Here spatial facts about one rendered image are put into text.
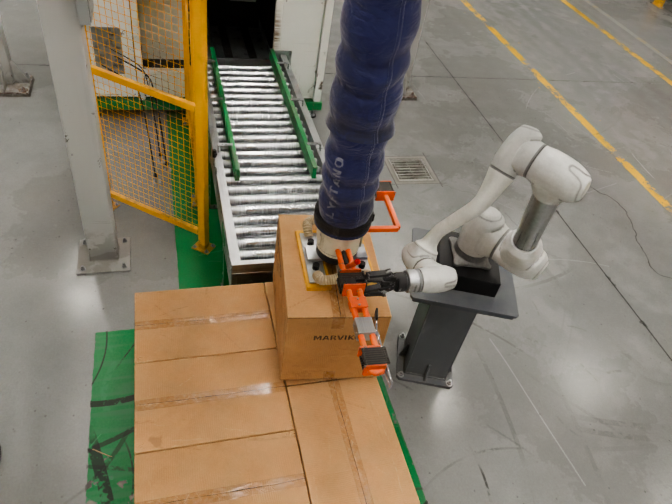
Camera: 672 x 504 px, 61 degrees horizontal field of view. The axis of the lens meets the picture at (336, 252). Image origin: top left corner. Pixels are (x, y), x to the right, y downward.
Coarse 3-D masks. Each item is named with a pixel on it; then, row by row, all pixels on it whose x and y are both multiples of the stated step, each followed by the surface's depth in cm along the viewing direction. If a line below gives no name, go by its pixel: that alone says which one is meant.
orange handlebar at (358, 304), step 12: (396, 216) 241; (372, 228) 233; (384, 228) 234; (396, 228) 235; (336, 252) 220; (348, 252) 220; (360, 288) 207; (348, 300) 203; (360, 300) 202; (360, 336) 191; (372, 336) 191; (372, 372) 181
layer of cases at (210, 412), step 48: (192, 288) 269; (240, 288) 273; (144, 336) 245; (192, 336) 249; (240, 336) 252; (144, 384) 228; (192, 384) 231; (240, 384) 235; (288, 384) 238; (336, 384) 241; (144, 432) 214; (192, 432) 216; (240, 432) 219; (288, 432) 222; (336, 432) 225; (384, 432) 228; (144, 480) 201; (192, 480) 203; (240, 480) 206; (288, 480) 208; (336, 480) 211; (384, 480) 214
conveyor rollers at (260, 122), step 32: (256, 96) 409; (224, 128) 372; (256, 128) 377; (288, 128) 383; (224, 160) 346; (256, 160) 351; (288, 160) 356; (256, 192) 331; (288, 192) 337; (256, 224) 313; (256, 256) 292
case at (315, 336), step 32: (288, 224) 248; (288, 256) 234; (288, 288) 221; (288, 320) 211; (320, 320) 213; (352, 320) 216; (384, 320) 218; (288, 352) 224; (320, 352) 227; (352, 352) 230
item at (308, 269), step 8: (296, 232) 243; (312, 232) 244; (296, 240) 241; (304, 240) 239; (312, 240) 236; (304, 248) 235; (304, 256) 232; (304, 264) 229; (312, 264) 229; (320, 264) 230; (304, 272) 226; (312, 272) 226; (304, 280) 224; (312, 280) 223; (312, 288) 221; (320, 288) 221; (328, 288) 222
